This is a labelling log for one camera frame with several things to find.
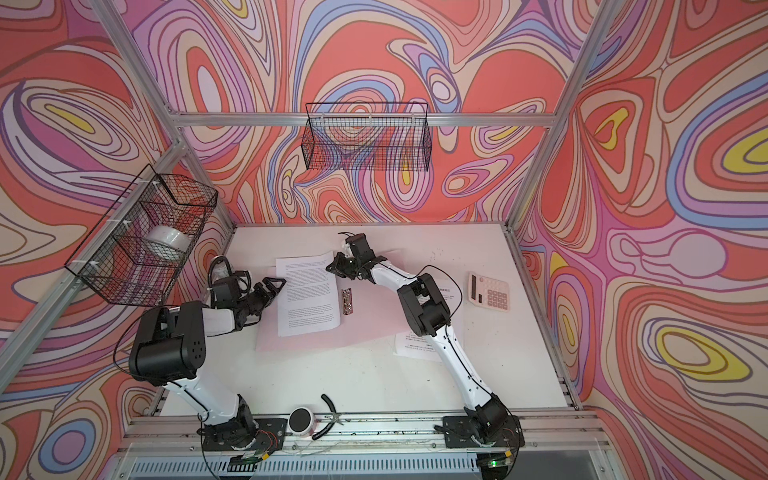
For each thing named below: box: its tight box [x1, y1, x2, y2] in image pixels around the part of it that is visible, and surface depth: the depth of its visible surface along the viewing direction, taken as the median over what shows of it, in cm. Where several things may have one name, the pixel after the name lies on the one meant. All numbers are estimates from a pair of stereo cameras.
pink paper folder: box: [256, 249, 414, 352], surface depth 92 cm
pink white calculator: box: [467, 271, 511, 313], surface depth 100 cm
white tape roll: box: [146, 225, 194, 262], surface depth 75 cm
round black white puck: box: [288, 406, 315, 437], surface depth 73 cm
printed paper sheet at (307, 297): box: [276, 251, 341, 337], surface depth 98 cm
